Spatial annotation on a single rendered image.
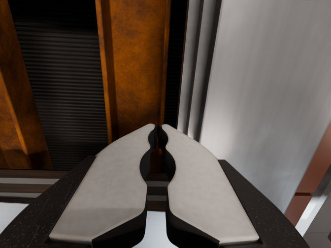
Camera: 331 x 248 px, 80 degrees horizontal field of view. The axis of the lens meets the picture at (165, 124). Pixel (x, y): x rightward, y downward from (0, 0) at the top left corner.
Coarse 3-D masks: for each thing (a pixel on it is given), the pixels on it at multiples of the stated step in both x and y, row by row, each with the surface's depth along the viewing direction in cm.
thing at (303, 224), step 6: (330, 186) 41; (324, 192) 41; (324, 198) 42; (318, 204) 43; (312, 210) 44; (318, 210) 44; (312, 216) 45; (300, 222) 46; (306, 222) 46; (300, 228) 47; (306, 228) 47; (300, 234) 48
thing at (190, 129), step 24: (192, 0) 12; (216, 0) 11; (192, 24) 13; (216, 24) 11; (192, 48) 14; (192, 72) 14; (192, 96) 14; (192, 120) 15; (0, 192) 18; (24, 192) 18
